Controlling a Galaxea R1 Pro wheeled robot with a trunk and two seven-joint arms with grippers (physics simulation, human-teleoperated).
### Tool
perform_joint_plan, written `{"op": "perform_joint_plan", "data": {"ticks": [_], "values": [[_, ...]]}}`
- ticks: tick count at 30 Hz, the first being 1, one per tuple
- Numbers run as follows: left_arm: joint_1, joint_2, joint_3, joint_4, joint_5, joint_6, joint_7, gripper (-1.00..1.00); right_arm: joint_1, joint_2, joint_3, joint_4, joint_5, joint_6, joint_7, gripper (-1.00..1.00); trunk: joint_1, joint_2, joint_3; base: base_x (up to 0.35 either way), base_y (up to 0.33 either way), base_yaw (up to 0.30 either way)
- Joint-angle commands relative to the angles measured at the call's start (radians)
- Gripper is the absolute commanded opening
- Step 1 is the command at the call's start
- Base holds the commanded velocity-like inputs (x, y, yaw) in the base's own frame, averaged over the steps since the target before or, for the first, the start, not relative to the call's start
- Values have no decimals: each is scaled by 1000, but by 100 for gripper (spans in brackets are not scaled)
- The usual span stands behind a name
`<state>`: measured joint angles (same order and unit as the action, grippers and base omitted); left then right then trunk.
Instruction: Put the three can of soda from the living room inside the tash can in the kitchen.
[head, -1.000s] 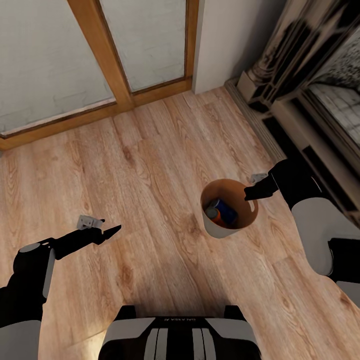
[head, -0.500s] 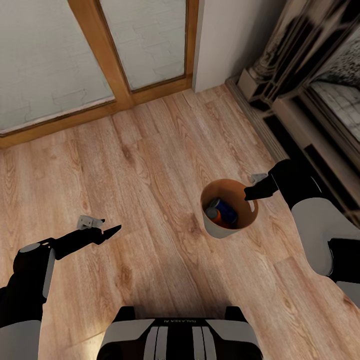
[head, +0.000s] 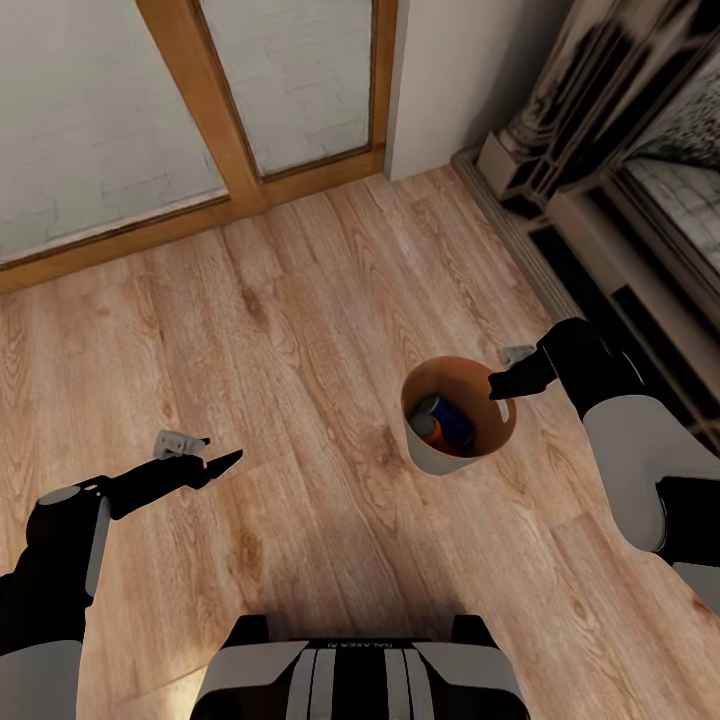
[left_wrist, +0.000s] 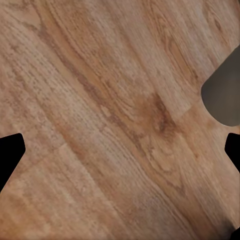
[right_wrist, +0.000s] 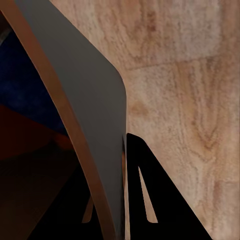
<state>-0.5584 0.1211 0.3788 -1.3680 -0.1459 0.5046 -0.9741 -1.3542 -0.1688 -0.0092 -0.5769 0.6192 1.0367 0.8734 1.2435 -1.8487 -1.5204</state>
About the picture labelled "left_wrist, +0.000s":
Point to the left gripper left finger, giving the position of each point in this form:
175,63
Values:
12,149

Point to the trash can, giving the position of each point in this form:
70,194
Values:
221,92

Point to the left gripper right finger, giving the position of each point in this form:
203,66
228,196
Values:
232,148

